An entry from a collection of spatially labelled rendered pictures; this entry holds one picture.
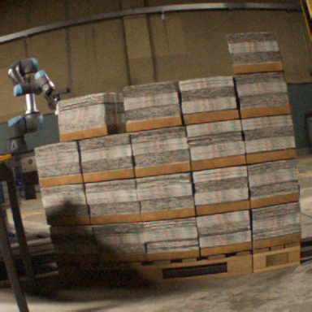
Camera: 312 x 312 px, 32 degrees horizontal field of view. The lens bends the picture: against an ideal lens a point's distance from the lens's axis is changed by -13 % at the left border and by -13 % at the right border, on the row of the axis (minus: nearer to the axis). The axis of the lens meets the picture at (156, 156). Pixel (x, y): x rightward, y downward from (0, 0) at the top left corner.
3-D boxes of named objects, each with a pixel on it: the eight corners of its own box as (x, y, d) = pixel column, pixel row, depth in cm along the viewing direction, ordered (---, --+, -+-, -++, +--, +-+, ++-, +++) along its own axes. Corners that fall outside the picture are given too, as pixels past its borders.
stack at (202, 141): (81, 269, 364) (58, 142, 359) (259, 256, 333) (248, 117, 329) (59, 283, 326) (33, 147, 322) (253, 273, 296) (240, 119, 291)
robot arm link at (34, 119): (23, 136, 374) (16, 63, 379) (41, 132, 381) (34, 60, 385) (25, 132, 364) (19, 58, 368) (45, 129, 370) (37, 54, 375)
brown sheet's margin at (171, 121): (147, 128, 344) (145, 120, 344) (197, 122, 336) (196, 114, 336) (126, 132, 308) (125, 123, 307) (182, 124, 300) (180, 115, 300)
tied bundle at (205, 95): (198, 123, 336) (192, 83, 335) (247, 118, 328) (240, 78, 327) (184, 125, 300) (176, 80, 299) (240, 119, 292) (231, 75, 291)
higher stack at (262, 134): (258, 256, 333) (232, 41, 326) (302, 248, 325) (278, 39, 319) (252, 273, 296) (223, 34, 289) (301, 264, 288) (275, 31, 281)
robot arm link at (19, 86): (4, 61, 370) (15, 85, 333) (17, 58, 374) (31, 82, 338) (3, 75, 375) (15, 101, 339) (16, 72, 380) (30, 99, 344)
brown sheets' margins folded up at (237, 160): (76, 249, 363) (62, 171, 360) (258, 234, 332) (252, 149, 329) (54, 262, 326) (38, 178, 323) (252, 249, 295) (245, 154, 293)
